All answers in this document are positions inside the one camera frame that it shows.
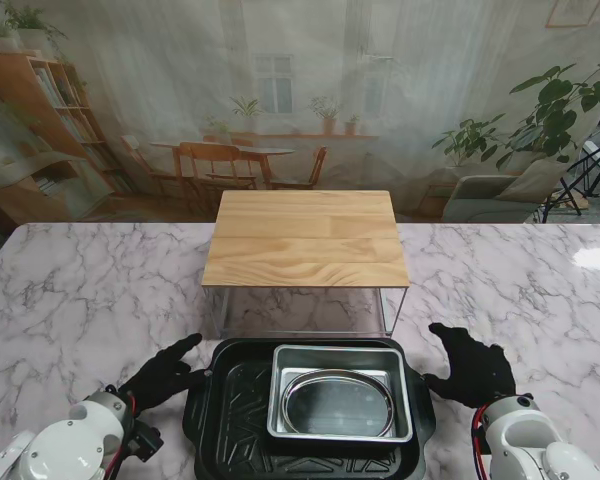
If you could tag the black tripod stand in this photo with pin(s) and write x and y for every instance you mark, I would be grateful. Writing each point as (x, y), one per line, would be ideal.
(587, 167)

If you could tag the silver rectangular baking tray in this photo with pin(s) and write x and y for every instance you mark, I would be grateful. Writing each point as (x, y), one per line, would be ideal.
(340, 357)

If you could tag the printed room backdrop curtain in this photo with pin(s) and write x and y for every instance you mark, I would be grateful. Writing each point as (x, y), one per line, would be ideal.
(180, 100)

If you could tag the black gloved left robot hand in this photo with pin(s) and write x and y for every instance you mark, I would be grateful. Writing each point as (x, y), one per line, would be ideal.
(160, 375)

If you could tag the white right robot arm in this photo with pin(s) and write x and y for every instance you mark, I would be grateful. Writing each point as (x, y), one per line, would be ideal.
(535, 440)

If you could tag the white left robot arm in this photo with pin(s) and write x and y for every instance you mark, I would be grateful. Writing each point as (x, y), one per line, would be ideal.
(65, 445)

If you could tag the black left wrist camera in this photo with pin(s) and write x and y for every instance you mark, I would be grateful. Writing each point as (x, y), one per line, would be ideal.
(147, 442)

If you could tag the oval stainless steel plate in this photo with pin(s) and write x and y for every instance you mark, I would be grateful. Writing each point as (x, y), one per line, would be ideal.
(335, 405)

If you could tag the black patterned baking tray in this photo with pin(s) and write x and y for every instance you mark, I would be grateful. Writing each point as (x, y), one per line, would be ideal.
(235, 400)

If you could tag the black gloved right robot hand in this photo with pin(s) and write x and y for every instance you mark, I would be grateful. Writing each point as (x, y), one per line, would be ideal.
(477, 372)

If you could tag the wooden shelf with metal legs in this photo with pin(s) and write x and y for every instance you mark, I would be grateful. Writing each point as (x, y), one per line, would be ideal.
(305, 240)

